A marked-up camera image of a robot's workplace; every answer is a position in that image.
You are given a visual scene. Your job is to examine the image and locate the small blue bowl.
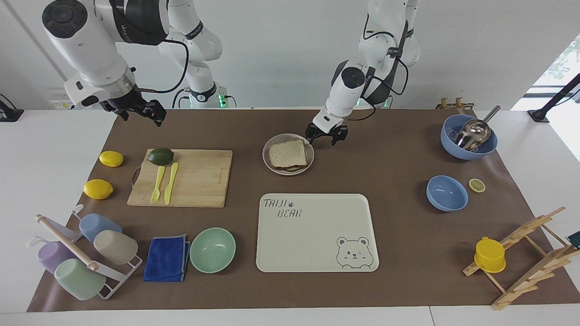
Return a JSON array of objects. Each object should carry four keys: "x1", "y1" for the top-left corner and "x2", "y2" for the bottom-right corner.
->
[{"x1": 426, "y1": 175, "x2": 469, "y2": 212}]

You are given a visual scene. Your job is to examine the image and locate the yellow lemon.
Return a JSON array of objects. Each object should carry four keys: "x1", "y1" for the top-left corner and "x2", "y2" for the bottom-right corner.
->
[
  {"x1": 99, "y1": 150, "x2": 124, "y2": 168},
  {"x1": 83, "y1": 179, "x2": 114, "y2": 200}
]

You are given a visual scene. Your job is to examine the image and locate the beige cup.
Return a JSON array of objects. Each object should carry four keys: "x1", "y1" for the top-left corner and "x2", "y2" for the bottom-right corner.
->
[{"x1": 93, "y1": 230, "x2": 139, "y2": 265}]

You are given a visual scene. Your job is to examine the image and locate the yellow-green plastic fork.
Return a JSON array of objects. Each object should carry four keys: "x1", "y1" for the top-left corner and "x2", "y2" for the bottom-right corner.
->
[{"x1": 150, "y1": 166, "x2": 166, "y2": 204}]

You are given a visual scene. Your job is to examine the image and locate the black stand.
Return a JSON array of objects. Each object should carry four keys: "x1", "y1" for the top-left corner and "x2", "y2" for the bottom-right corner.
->
[
  {"x1": 0, "y1": 93, "x2": 24, "y2": 122},
  {"x1": 528, "y1": 72, "x2": 580, "y2": 123}
]

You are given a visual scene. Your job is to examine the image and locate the white bread slice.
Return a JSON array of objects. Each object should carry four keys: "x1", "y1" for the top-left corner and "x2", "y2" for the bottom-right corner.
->
[{"x1": 268, "y1": 139, "x2": 309, "y2": 168}]

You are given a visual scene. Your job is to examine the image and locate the blue cup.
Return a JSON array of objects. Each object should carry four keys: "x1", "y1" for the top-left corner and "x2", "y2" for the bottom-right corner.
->
[{"x1": 79, "y1": 213, "x2": 123, "y2": 243}]

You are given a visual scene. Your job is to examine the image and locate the mint green bowl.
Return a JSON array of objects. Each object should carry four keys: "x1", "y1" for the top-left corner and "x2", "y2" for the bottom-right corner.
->
[{"x1": 189, "y1": 227, "x2": 237, "y2": 274}]

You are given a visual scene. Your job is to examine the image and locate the black cable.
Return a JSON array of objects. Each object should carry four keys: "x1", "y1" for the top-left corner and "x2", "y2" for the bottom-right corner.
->
[
  {"x1": 135, "y1": 38, "x2": 190, "y2": 95},
  {"x1": 347, "y1": 14, "x2": 411, "y2": 123}
]

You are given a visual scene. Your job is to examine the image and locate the dark green avocado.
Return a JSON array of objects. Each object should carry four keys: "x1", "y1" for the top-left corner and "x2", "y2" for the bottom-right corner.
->
[{"x1": 148, "y1": 148, "x2": 174, "y2": 166}]

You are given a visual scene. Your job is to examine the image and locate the yellow-green plastic knife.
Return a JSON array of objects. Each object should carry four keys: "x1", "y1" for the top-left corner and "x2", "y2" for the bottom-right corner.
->
[{"x1": 164, "y1": 162, "x2": 179, "y2": 205}]

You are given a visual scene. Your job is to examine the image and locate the mint green cup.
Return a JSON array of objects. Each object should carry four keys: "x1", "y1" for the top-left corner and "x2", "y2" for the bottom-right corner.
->
[{"x1": 54, "y1": 258, "x2": 107, "y2": 301}]

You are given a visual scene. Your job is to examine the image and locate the purple cup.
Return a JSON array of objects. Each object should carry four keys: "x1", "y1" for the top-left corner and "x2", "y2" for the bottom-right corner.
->
[{"x1": 37, "y1": 241, "x2": 75, "y2": 274}]

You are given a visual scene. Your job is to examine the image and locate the yellow cup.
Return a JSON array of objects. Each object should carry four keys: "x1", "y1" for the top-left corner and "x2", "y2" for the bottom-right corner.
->
[{"x1": 474, "y1": 236, "x2": 506, "y2": 273}]

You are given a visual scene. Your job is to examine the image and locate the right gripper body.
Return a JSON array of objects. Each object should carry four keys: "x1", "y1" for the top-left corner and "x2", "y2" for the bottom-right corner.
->
[{"x1": 100, "y1": 86, "x2": 148, "y2": 121}]

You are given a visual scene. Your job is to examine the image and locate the wooden cutting board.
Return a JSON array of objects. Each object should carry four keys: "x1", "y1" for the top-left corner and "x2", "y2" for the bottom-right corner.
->
[{"x1": 127, "y1": 149, "x2": 233, "y2": 208}]

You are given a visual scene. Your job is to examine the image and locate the blue folded cloth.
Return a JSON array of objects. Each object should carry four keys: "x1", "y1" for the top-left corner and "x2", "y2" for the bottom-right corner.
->
[{"x1": 143, "y1": 234, "x2": 191, "y2": 283}]

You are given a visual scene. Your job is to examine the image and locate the beige round plate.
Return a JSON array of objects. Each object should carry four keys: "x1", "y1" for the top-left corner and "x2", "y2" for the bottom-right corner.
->
[{"x1": 262, "y1": 133, "x2": 315, "y2": 176}]

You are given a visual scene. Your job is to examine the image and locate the cream tray with bear print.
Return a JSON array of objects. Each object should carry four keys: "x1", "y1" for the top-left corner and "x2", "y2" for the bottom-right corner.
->
[{"x1": 256, "y1": 193, "x2": 380, "y2": 273}]

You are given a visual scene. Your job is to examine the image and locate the silver metal ladle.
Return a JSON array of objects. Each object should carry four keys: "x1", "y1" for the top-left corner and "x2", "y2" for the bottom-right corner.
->
[{"x1": 454, "y1": 105, "x2": 501, "y2": 151}]

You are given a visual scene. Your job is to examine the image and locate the large blue bowl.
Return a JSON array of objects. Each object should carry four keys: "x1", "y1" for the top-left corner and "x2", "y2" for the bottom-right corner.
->
[{"x1": 440, "y1": 114, "x2": 498, "y2": 160}]

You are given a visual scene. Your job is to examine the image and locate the wooden drying rack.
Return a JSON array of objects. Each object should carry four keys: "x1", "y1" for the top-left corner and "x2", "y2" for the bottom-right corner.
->
[{"x1": 463, "y1": 206, "x2": 580, "y2": 311}]

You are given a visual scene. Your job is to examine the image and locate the small wooden holder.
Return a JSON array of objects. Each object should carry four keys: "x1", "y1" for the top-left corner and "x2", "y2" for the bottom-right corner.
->
[{"x1": 436, "y1": 96, "x2": 475, "y2": 111}]

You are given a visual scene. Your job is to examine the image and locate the white cup rack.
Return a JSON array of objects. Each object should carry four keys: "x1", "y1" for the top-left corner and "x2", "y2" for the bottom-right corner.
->
[{"x1": 27, "y1": 204, "x2": 143, "y2": 300}]

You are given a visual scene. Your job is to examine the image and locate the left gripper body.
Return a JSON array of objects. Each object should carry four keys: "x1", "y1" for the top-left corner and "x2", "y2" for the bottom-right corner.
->
[{"x1": 310, "y1": 119, "x2": 349, "y2": 136}]

